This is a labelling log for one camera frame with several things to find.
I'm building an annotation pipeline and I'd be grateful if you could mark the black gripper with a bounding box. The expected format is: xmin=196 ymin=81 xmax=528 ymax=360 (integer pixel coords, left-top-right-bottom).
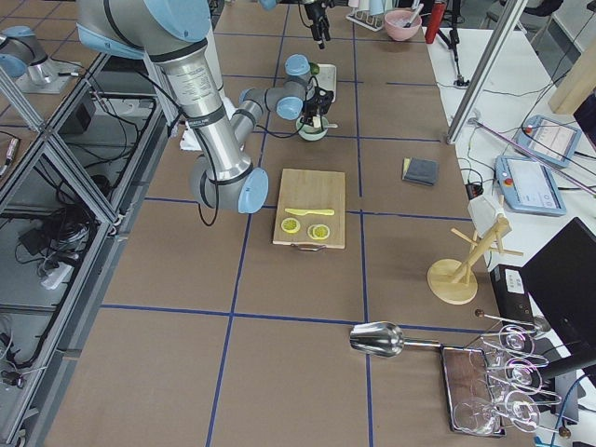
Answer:
xmin=303 ymin=0 xmax=332 ymax=49
xmin=302 ymin=86 xmax=334 ymax=129

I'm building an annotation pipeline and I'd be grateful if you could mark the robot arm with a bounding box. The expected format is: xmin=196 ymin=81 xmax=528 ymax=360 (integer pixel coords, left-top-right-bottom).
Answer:
xmin=258 ymin=0 xmax=335 ymax=49
xmin=77 ymin=1 xmax=334 ymax=214

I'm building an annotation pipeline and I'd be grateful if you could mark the mint green bowl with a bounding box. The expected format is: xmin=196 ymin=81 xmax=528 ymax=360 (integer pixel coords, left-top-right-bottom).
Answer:
xmin=295 ymin=116 xmax=329 ymax=142

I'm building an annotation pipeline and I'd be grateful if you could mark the pink bowl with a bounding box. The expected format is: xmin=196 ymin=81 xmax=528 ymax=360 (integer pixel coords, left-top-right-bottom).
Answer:
xmin=384 ymin=9 xmax=422 ymax=42

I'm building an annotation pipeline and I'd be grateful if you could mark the white bear serving tray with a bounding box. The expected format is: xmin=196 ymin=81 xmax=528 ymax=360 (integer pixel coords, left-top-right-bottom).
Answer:
xmin=311 ymin=63 xmax=337 ymax=102

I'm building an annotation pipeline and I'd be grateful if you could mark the yellow plastic knife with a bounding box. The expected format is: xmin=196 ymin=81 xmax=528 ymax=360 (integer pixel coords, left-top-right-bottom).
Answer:
xmin=284 ymin=208 xmax=335 ymax=216

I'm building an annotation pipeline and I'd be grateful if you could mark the lower lemon slice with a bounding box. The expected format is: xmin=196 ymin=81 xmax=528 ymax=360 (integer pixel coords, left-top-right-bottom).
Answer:
xmin=280 ymin=217 xmax=301 ymax=234

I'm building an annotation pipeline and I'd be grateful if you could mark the lemon slice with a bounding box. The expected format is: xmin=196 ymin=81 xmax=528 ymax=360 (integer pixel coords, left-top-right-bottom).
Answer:
xmin=307 ymin=223 xmax=331 ymax=240
xmin=280 ymin=217 xmax=301 ymax=234

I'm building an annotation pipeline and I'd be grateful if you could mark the upper lemon slice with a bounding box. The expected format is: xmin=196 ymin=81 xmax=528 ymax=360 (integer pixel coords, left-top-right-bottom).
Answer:
xmin=307 ymin=223 xmax=331 ymax=240

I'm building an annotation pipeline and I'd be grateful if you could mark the red bottle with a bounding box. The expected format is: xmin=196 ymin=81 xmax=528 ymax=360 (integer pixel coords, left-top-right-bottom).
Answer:
xmin=425 ymin=1 xmax=446 ymax=45

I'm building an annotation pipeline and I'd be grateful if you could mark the wooden mug tree stand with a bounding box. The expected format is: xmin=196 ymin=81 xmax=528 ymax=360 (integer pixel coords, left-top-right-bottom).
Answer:
xmin=427 ymin=212 xmax=523 ymax=305

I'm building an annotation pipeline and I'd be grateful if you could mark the near teach pendant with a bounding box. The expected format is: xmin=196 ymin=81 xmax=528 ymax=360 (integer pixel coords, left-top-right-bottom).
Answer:
xmin=494 ymin=156 xmax=567 ymax=217

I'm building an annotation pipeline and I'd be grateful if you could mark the teach pendant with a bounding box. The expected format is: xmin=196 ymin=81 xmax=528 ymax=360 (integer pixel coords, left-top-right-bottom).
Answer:
xmin=515 ymin=115 xmax=581 ymax=168
xmin=494 ymin=156 xmax=567 ymax=217

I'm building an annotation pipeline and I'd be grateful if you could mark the metal scoop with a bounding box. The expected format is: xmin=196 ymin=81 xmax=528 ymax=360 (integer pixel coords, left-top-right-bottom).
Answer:
xmin=349 ymin=321 xmax=441 ymax=358

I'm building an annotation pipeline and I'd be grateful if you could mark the far teach pendant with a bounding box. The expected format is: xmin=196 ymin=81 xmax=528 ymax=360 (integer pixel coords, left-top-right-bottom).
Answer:
xmin=515 ymin=115 xmax=581 ymax=168

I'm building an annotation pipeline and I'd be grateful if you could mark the black monitor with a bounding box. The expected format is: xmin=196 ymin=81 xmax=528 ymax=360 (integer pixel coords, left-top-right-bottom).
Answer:
xmin=521 ymin=217 xmax=595 ymax=379

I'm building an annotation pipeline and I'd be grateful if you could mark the wine glass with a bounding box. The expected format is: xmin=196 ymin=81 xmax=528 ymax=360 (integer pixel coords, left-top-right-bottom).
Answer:
xmin=497 ymin=324 xmax=535 ymax=358

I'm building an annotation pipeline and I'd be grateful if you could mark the black glass rack tray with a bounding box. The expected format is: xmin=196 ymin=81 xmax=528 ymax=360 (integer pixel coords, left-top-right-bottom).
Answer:
xmin=440 ymin=345 xmax=493 ymax=435

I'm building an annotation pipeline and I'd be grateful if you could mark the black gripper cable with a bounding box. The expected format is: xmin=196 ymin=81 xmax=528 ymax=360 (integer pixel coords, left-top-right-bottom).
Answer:
xmin=196 ymin=78 xmax=327 ymax=228

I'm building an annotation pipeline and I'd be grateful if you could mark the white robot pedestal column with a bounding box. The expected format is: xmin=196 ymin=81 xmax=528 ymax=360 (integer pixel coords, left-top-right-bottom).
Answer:
xmin=166 ymin=0 xmax=253 ymax=154

